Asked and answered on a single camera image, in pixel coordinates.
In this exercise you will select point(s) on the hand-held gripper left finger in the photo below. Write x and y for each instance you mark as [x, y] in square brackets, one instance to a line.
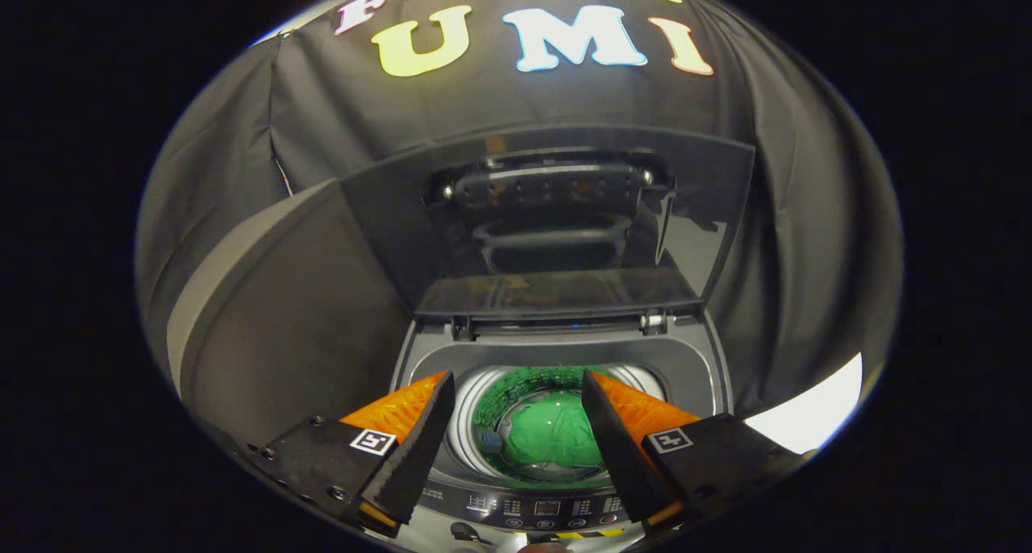
[415, 456]

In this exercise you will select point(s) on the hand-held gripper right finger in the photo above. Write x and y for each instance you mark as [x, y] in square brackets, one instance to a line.
[621, 456]

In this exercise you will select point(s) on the green polo shirt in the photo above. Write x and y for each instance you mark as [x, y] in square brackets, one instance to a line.
[548, 436]

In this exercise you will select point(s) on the grey washing machine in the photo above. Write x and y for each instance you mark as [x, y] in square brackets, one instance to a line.
[693, 359]

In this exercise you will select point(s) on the dark grey cabinet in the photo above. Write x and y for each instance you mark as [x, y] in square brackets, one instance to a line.
[306, 319]

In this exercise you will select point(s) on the white sheet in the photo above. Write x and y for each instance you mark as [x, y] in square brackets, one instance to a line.
[814, 412]

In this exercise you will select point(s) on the black backdrop cloth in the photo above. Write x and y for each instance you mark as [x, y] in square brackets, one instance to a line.
[806, 214]

